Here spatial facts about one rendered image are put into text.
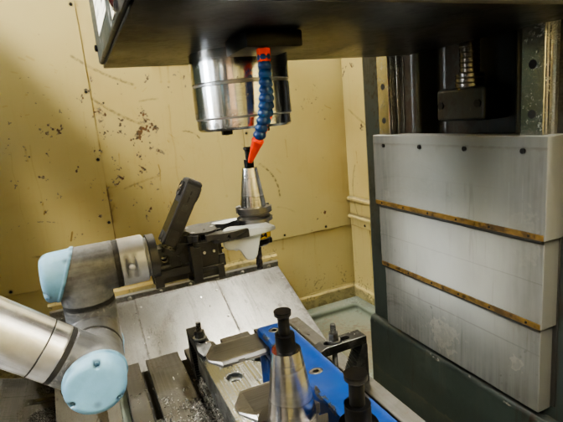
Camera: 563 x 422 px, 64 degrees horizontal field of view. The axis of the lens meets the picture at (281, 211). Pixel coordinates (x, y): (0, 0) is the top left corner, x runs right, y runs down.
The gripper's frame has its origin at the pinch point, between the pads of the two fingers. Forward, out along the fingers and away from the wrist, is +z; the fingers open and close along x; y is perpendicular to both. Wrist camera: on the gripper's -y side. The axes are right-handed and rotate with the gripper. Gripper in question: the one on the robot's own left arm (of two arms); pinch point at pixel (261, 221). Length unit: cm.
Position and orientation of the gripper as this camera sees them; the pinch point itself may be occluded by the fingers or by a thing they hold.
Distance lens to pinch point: 80.2
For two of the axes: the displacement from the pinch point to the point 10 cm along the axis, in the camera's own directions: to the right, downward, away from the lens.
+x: 4.1, 1.5, -9.0
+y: 1.0, 9.7, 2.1
